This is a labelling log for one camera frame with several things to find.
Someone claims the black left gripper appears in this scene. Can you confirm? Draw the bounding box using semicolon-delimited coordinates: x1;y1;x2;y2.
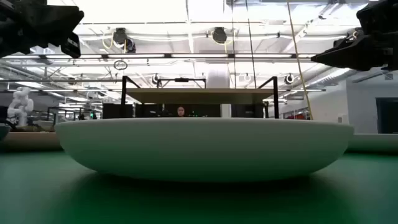
0;0;85;59

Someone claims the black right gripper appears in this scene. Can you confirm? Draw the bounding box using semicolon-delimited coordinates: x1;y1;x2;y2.
310;0;398;72

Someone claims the pale green plate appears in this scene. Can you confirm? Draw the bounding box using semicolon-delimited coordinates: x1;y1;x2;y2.
346;133;398;154

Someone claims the salmon pink plate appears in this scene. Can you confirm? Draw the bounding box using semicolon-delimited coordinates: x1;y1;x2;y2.
0;131;63;152

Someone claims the dark teal plate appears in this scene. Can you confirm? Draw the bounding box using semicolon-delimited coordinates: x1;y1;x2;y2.
0;123;12;141

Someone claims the white plate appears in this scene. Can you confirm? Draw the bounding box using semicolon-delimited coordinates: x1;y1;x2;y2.
55;117;354;183

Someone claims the dark door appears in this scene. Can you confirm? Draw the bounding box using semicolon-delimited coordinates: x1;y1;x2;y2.
375;97;398;134

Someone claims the black cabinet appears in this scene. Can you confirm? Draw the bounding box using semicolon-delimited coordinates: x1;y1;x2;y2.
102;103;135;119

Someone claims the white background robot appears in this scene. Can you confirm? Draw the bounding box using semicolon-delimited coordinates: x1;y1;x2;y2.
6;86;34;128

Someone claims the red storage bins rack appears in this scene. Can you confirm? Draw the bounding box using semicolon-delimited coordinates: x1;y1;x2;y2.
284;112;312;121

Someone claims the long ceiling light bar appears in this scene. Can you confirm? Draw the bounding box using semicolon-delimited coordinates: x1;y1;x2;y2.
0;52;317;60

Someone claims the black monitor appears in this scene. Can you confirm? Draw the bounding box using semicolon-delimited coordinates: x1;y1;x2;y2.
231;103;265;119

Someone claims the green table mat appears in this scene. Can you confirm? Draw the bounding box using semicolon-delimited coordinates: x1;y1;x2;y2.
0;150;398;224

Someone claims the silver ceiling duct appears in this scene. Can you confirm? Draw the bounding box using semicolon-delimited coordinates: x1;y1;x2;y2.
306;67;358;90

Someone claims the black ceiling cord reel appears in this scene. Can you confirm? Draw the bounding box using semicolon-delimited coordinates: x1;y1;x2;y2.
212;26;228;44
112;27;137;54

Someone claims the yellow cable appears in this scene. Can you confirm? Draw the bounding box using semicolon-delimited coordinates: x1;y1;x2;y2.
286;0;314;121

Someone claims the thin black cable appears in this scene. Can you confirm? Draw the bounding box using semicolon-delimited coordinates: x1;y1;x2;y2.
230;0;237;90

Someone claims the wooden shelf with black frame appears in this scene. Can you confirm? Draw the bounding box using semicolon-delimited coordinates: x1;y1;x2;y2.
121;75;280;119

